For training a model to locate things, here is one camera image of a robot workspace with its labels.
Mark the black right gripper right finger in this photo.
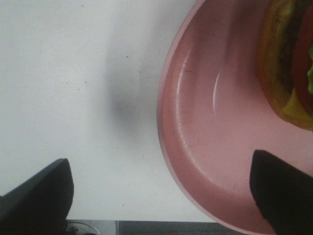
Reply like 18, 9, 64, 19
249, 150, 313, 232

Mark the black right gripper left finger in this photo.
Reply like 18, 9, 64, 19
0, 159, 74, 235

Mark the pink round plate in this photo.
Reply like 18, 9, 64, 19
157, 0, 313, 235

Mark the burger with lettuce and tomato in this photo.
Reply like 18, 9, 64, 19
256, 0, 313, 131

